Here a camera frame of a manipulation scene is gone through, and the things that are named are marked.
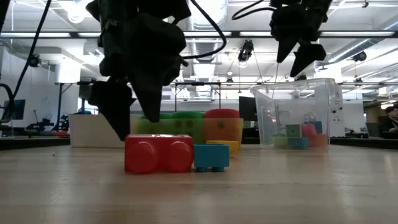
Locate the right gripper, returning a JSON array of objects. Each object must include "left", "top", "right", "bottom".
[{"left": 269, "top": 0, "right": 327, "bottom": 78}]

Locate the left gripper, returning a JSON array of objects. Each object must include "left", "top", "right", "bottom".
[{"left": 88, "top": 12, "right": 188, "bottom": 141}]

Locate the clear plastic container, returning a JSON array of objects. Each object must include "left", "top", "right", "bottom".
[{"left": 249, "top": 77, "right": 337, "bottom": 150}]

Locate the blue small toy brick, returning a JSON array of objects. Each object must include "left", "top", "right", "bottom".
[
  {"left": 193, "top": 143, "right": 230, "bottom": 173},
  {"left": 306, "top": 121, "right": 323, "bottom": 135}
]

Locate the green small toy brick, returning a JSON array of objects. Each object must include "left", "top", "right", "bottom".
[{"left": 285, "top": 124, "right": 303, "bottom": 139}]

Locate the orange foam wedge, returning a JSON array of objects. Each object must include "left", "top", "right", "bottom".
[{"left": 308, "top": 133, "right": 329, "bottom": 148}]

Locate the yellow long toy brick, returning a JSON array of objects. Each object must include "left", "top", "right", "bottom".
[{"left": 206, "top": 139, "right": 240, "bottom": 155}]

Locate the black horizontal beam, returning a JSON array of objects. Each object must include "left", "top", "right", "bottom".
[{"left": 0, "top": 30, "right": 398, "bottom": 39}]

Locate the black ceiling spotlight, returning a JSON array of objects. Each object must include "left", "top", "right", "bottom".
[
  {"left": 238, "top": 39, "right": 254, "bottom": 63},
  {"left": 27, "top": 54, "right": 42, "bottom": 68},
  {"left": 353, "top": 50, "right": 368, "bottom": 62}
]

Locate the yellow plastic bin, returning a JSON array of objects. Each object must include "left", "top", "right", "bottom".
[{"left": 131, "top": 117, "right": 244, "bottom": 152}]

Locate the white cabinet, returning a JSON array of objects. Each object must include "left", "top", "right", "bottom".
[{"left": 329, "top": 83, "right": 346, "bottom": 138}]

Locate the black computer monitor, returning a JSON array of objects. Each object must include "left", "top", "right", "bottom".
[
  {"left": 2, "top": 99, "right": 27, "bottom": 121},
  {"left": 238, "top": 96, "right": 259, "bottom": 122}
]

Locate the person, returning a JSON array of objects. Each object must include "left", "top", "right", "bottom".
[{"left": 377, "top": 105, "right": 398, "bottom": 133}]

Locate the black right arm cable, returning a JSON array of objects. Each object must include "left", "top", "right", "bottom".
[{"left": 231, "top": 0, "right": 277, "bottom": 21}]

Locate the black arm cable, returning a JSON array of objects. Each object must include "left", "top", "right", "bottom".
[
  {"left": 182, "top": 0, "right": 227, "bottom": 60},
  {"left": 231, "top": 0, "right": 277, "bottom": 21}
]

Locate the black background rig frame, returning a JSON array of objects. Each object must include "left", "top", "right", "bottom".
[{"left": 54, "top": 80, "right": 222, "bottom": 133}]

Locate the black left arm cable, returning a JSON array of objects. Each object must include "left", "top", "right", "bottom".
[{"left": 182, "top": 0, "right": 227, "bottom": 60}]

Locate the black thin hanging cable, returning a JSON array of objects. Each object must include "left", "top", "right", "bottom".
[{"left": 0, "top": 0, "right": 53, "bottom": 125}]

